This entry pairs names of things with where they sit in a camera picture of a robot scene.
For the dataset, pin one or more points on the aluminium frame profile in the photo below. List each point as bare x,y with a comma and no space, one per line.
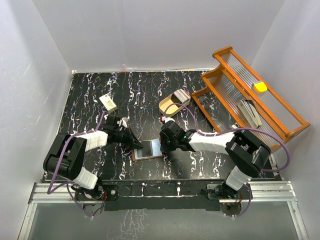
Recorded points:
262,191

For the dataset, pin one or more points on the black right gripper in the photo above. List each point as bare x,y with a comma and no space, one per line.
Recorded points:
165,148

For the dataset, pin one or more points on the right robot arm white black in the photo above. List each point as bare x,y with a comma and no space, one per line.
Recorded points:
246,150

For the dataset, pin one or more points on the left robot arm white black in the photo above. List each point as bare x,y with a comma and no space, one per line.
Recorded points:
66,155

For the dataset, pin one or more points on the large grey black stapler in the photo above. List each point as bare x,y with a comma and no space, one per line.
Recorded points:
250,113

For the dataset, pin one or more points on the white staples box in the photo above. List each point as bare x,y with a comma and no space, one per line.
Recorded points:
108,103

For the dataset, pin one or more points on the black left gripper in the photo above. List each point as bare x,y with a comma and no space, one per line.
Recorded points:
132,142

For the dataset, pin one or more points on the yellow sticky note block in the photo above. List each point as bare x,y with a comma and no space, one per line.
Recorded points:
260,87

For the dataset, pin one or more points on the orange leather card holder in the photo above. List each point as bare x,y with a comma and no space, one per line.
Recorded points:
157,153

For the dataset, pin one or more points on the orange wooden tiered rack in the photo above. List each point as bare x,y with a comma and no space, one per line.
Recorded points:
233,86

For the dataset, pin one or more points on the beige oval plastic tray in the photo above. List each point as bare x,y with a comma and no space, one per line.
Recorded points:
169,108

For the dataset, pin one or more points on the black base rail with mounts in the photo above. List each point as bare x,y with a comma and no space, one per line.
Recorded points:
161,194

